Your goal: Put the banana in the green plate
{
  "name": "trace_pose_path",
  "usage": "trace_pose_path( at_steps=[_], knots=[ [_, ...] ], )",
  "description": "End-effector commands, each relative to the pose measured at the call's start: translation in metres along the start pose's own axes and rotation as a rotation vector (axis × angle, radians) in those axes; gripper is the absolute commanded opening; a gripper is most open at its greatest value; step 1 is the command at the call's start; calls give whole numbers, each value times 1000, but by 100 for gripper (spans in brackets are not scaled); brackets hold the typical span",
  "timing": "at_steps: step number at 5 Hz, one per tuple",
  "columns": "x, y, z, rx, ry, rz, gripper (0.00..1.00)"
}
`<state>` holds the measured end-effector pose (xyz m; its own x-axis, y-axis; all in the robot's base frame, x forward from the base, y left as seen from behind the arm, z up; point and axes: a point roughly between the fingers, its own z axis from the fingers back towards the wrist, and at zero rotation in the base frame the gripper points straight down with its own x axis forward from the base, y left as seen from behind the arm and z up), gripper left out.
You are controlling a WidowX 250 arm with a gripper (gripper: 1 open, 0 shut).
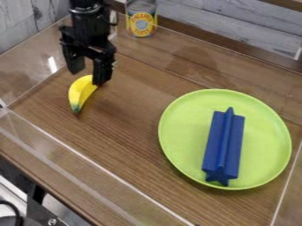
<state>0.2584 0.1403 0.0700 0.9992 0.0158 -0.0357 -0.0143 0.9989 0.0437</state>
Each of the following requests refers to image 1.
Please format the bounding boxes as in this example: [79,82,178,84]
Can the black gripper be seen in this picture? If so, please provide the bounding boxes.
[59,8,117,86]

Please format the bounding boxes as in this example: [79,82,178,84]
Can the yellow toy banana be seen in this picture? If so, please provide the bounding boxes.
[69,75,98,113]

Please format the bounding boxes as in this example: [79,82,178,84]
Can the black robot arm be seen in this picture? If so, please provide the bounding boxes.
[59,0,118,86]

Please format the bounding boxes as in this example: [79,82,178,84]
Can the green round plate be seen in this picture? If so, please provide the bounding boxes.
[158,89,292,191]

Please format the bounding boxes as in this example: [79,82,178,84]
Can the yellow labelled tin can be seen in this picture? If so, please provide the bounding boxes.
[126,0,157,38]

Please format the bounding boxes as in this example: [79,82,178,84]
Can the blue star-shaped block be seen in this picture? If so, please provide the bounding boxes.
[202,107,246,186]

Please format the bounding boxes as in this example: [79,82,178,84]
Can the clear acrylic tray enclosure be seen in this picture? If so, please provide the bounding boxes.
[0,10,302,226]

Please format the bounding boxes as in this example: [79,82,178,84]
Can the black metal bracket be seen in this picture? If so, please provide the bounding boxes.
[26,185,69,226]

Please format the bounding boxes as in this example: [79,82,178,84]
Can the black cable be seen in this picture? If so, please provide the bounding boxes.
[0,200,26,226]

